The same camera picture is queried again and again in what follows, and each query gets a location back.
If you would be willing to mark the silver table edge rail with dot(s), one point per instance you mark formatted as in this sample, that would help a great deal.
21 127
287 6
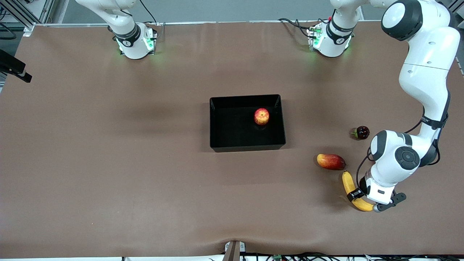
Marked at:
235 22

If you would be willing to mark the yellow banana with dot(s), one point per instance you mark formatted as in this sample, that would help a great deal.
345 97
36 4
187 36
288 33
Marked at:
348 181

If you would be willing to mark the red yellow mango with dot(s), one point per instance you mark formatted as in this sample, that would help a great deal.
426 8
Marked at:
330 161

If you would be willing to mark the aluminium camera mount post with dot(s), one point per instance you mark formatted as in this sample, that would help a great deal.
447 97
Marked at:
233 252

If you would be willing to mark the aluminium frame struts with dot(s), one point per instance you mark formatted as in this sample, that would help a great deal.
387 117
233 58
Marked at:
46 11

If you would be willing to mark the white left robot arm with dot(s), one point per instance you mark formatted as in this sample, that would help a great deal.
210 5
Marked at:
427 54

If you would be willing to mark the small green circuit board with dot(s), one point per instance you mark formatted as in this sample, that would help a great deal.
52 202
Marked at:
278 257

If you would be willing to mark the black plastic box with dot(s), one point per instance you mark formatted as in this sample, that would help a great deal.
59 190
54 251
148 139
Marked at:
232 130

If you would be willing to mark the dark purple mangosteen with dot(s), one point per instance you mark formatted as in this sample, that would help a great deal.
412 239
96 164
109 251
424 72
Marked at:
361 133

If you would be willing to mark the red yellow apple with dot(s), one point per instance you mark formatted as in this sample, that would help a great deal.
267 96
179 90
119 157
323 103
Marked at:
261 116

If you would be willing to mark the brown table mat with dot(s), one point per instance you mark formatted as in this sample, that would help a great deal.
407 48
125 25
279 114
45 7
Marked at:
217 199

